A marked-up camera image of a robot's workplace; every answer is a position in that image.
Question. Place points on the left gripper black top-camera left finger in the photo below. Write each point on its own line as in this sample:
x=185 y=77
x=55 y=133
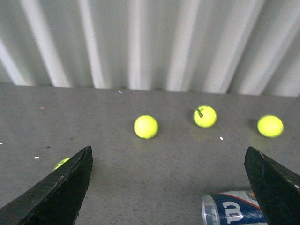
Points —
x=56 y=199

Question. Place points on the yellow tennis ball black mark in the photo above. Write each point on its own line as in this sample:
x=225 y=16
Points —
x=205 y=116

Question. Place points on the white pleated curtain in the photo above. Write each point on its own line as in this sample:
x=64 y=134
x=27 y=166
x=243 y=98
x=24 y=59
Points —
x=249 y=47

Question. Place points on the plain yellow tennis ball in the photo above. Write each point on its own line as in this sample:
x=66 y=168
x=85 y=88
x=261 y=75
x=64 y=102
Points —
x=146 y=127

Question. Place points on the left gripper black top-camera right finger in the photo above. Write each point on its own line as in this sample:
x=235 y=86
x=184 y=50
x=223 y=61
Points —
x=277 y=189

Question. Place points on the tennis ball with Wilson logo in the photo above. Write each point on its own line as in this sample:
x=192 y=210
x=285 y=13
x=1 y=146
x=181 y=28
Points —
x=60 y=163

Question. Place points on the clear Wilson tennis ball can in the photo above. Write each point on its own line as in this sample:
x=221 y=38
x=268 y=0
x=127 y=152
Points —
x=232 y=208

